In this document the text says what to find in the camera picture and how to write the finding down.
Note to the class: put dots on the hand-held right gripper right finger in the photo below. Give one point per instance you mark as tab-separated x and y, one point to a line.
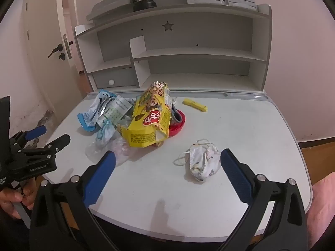
236	177

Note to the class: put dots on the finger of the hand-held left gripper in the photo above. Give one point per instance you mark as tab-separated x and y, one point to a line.
36	132
59	141

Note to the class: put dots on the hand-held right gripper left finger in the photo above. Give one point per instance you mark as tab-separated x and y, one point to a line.
100	180

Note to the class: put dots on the white printed face mask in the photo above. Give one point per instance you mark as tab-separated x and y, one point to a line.
201	162

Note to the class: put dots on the red bowl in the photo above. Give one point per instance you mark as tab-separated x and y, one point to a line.
179	128

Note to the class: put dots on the grey sock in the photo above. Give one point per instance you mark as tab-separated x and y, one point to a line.
176	116

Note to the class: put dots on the person's left forearm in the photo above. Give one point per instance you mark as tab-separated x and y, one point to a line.
10	235

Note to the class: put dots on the person's left hand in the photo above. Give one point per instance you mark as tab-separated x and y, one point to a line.
10	198

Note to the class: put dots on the clear plastic bag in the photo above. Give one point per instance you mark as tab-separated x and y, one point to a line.
117	149

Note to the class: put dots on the blue snack wrapper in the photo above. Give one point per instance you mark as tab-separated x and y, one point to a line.
91	112

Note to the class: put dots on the cream door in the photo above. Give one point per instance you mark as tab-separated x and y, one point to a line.
44	83

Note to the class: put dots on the white green packet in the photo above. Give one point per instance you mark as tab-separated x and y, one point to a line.
115	109

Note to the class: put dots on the white drawer knob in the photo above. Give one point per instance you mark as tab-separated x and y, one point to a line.
111	82

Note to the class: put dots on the black door lock knob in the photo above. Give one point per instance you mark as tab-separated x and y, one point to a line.
61	56

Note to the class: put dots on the yellow snack bag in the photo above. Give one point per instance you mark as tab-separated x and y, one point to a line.
146	115

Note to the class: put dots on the yellow plastic tool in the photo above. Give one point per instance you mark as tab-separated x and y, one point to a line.
195	105

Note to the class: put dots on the person's knee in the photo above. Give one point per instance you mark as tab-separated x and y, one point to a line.
322	209

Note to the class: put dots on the grey hutch drawer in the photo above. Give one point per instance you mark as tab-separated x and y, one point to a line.
123	77

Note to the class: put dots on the white grey desk hutch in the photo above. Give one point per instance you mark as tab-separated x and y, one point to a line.
196	65

